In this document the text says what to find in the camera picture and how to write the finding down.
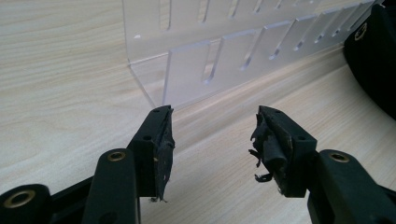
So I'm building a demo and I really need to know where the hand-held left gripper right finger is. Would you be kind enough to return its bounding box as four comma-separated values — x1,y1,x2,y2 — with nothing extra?
247,105,396,224

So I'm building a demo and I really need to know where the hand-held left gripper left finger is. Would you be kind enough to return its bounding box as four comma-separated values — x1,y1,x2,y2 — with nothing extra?
81,105,176,224

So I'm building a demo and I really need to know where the clear acrylic slotted rack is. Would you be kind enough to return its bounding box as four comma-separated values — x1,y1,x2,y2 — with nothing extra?
121,0,386,110

